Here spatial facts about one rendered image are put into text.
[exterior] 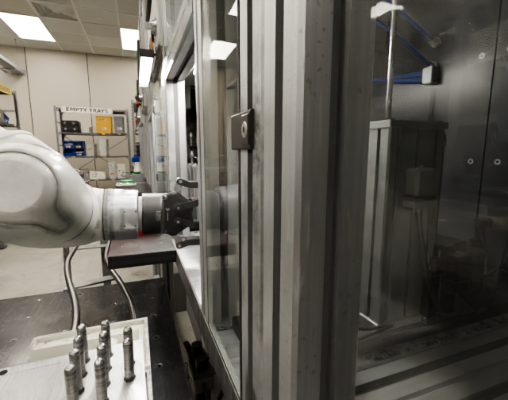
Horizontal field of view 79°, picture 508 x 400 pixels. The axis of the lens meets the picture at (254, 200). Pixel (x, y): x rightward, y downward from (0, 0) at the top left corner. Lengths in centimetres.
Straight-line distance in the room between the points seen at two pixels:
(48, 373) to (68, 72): 811
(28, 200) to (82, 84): 794
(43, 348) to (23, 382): 14
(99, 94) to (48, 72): 105
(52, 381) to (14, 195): 17
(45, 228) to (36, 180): 5
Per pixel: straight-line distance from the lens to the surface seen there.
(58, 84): 835
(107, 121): 706
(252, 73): 23
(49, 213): 38
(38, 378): 37
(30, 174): 37
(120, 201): 56
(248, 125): 21
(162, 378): 73
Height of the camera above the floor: 112
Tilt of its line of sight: 9 degrees down
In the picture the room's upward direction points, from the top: straight up
